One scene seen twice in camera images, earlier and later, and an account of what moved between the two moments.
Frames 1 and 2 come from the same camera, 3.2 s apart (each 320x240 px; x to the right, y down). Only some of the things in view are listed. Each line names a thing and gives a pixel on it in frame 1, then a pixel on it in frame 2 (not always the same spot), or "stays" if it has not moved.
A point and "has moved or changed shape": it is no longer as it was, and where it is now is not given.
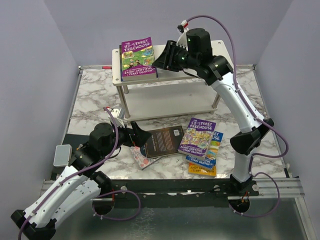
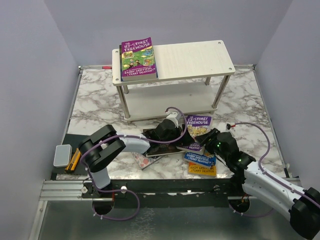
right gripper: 164,60 to 204,138
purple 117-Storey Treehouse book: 136,60 stays
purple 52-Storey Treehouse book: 196,138 has moved or changed shape
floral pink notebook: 142,161 stays
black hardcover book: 164,141 stays
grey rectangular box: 63,155 stays
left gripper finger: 140,137 to 151,134
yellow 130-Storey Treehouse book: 202,171 stays
